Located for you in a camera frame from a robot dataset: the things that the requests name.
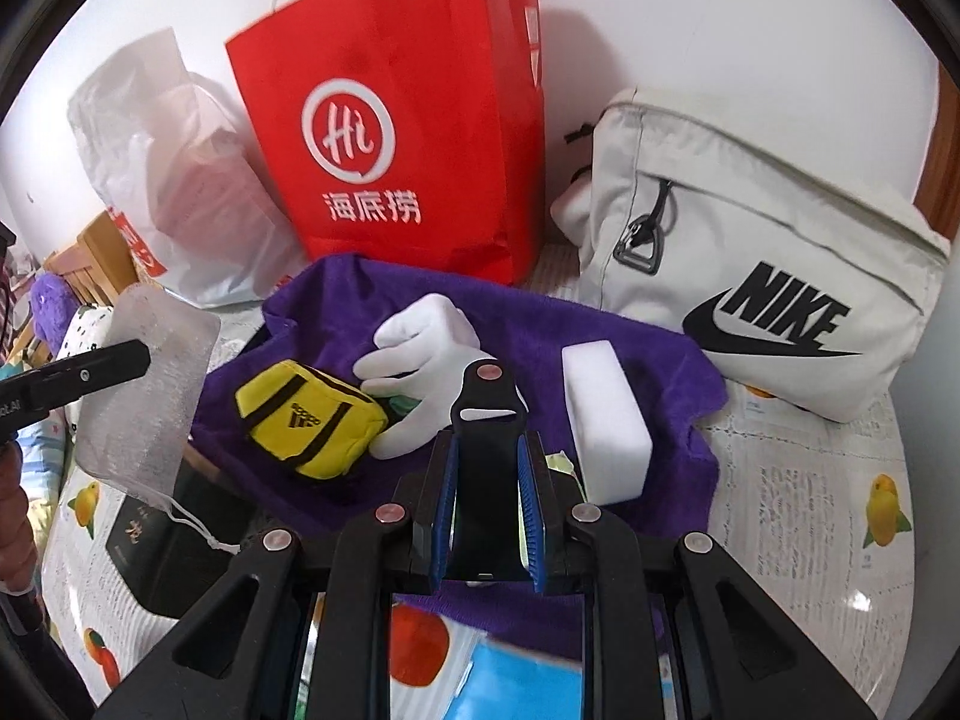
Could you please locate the red paper bag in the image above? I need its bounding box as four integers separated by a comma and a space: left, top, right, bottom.
225, 0, 547, 286

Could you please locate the yellow pouch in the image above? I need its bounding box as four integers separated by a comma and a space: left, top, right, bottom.
235, 361, 387, 482

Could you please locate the dark green tea box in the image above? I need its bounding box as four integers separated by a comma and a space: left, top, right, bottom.
105, 457, 260, 616

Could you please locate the wooden furniture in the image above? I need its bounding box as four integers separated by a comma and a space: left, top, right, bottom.
45, 210, 143, 308

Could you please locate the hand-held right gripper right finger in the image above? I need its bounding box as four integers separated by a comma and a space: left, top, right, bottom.
516, 431, 878, 720

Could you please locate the purple plush toy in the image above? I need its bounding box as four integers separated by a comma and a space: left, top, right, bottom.
30, 271, 76, 346

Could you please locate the blue tissue box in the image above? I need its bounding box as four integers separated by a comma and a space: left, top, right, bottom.
442, 641, 586, 720

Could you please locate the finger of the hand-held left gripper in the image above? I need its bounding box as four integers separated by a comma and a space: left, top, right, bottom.
22, 339, 151, 404

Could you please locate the white glove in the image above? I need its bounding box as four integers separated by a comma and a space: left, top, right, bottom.
352, 294, 530, 460

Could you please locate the beige sling bag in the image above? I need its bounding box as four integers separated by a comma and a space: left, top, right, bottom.
551, 86, 952, 425

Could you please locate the white polka dot cloth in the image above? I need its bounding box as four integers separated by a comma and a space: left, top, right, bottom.
56, 304, 113, 383

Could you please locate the white fruit print packet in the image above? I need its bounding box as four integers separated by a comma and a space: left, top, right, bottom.
390, 600, 485, 691

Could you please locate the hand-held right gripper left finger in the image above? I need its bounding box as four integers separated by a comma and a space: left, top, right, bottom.
94, 431, 462, 720

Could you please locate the white plastic shopping bag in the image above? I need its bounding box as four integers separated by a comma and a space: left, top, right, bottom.
67, 26, 316, 308

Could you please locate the person's left hand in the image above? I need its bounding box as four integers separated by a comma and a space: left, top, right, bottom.
0, 450, 40, 595

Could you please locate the green tea packet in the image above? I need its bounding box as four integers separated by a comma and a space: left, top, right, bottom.
544, 450, 586, 496

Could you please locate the purple towel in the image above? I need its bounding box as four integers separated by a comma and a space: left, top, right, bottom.
187, 255, 728, 661

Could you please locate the white sponge block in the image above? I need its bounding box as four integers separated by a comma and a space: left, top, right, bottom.
561, 341, 652, 505

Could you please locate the wooden door frame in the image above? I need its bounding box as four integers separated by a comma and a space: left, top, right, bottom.
911, 60, 960, 241

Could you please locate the frosted drawstring pouch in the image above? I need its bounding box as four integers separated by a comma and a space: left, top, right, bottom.
75, 285, 241, 556

